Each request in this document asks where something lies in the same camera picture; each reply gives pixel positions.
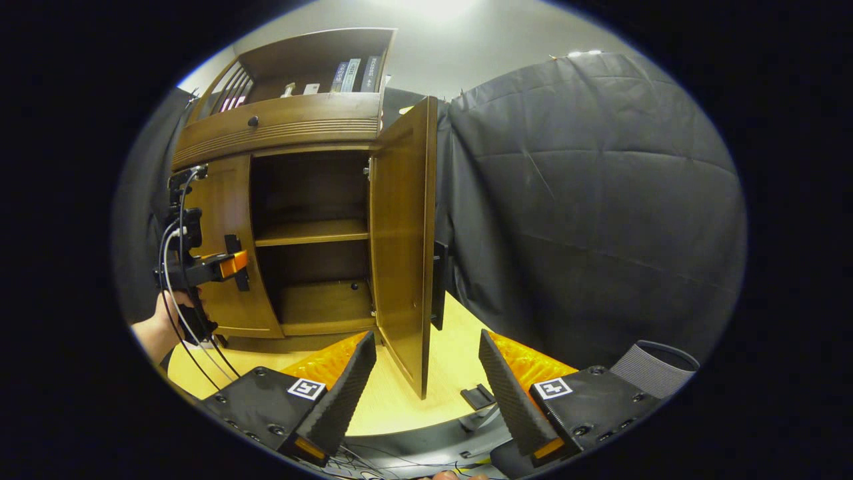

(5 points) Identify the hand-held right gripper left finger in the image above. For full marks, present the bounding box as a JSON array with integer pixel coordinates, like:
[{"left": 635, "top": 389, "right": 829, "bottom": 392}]
[{"left": 200, "top": 331, "right": 377, "bottom": 467}]

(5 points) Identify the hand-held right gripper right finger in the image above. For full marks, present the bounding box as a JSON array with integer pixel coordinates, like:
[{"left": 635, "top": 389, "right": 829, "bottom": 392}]
[{"left": 478, "top": 329, "right": 666, "bottom": 467}]

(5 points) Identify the black door handle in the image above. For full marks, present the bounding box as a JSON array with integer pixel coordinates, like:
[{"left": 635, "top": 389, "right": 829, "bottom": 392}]
[
  {"left": 225, "top": 233, "right": 251, "bottom": 292},
  {"left": 432, "top": 241, "right": 448, "bottom": 331}
]

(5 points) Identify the wooden shoe cabinet door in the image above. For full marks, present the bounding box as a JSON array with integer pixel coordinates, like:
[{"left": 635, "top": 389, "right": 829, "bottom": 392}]
[
  {"left": 180, "top": 155, "right": 284, "bottom": 339},
  {"left": 369, "top": 97, "right": 448, "bottom": 401}
]

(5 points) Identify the wooden double-door shoe cabinet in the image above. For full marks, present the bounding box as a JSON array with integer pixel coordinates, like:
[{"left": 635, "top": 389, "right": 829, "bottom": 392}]
[{"left": 171, "top": 28, "right": 448, "bottom": 401}]

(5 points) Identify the wooden cabinet inner shelf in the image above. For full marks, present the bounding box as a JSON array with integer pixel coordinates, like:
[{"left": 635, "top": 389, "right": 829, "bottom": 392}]
[{"left": 255, "top": 218, "right": 371, "bottom": 247}]

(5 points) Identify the small black stand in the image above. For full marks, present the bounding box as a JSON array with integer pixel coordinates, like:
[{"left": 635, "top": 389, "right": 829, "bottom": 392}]
[{"left": 460, "top": 383, "right": 497, "bottom": 411}]

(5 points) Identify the grey ribbed chair back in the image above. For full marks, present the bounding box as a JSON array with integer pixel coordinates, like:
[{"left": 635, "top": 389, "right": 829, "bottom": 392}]
[{"left": 610, "top": 340, "right": 700, "bottom": 399}]

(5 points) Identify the black backdrop cloth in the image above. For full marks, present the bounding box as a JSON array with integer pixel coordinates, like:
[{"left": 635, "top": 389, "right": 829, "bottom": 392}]
[{"left": 112, "top": 52, "right": 747, "bottom": 371}]

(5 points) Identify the left hand-held gripper cable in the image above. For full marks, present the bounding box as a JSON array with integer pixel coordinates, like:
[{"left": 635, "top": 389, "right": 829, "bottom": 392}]
[{"left": 159, "top": 170, "right": 242, "bottom": 391}]

